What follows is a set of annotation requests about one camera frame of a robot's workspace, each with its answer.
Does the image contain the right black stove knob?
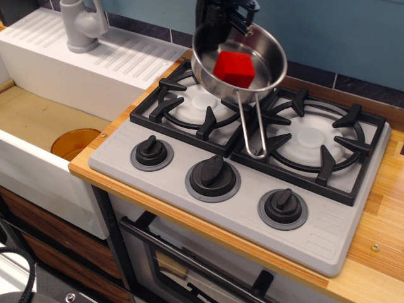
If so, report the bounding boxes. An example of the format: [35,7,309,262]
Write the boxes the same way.
[258,188,309,231]

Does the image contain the black oven door handle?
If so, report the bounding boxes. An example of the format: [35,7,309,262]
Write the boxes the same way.
[119,213,274,302]

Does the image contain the black left burner grate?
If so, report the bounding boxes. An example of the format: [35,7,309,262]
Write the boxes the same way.
[130,60,252,157]

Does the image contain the red wooden cube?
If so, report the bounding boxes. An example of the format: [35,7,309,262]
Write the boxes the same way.
[213,51,256,88]

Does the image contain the black stove knob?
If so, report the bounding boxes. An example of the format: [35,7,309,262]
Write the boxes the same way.
[130,135,174,172]
[258,188,309,231]
[185,155,241,203]

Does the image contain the black braided foreground cable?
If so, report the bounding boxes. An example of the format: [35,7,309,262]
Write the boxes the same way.
[0,246,38,303]

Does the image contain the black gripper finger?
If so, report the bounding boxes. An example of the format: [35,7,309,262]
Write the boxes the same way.
[205,6,232,47]
[195,0,208,28]

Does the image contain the wooden drawer fronts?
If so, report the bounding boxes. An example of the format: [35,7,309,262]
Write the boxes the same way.
[1,187,133,302]

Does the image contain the left black stove knob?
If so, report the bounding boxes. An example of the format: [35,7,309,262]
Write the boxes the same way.
[130,135,174,172]

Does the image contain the white toy sink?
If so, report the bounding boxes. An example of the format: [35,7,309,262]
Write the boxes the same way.
[1,8,185,239]

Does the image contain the black burner grate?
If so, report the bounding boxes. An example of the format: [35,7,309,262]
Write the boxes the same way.
[130,60,252,157]
[231,88,391,206]

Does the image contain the stainless steel pan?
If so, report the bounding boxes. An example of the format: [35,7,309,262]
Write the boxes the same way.
[191,24,287,160]

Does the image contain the oven door with window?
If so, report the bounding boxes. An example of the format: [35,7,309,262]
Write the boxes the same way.
[109,195,332,302]

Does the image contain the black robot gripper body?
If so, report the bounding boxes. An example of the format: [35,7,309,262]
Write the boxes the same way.
[207,1,261,35]

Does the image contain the middle black stove knob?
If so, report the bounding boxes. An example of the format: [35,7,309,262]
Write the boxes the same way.
[185,155,241,203]

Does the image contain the grey toy faucet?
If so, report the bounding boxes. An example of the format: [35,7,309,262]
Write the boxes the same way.
[60,0,109,54]

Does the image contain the grey toy stove top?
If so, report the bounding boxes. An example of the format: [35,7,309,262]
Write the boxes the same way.
[87,59,392,278]

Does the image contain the black right burner grate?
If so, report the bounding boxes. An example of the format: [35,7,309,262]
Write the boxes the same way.
[231,88,391,206]

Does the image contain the orange translucent plate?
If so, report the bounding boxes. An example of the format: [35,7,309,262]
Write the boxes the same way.
[50,128,100,161]

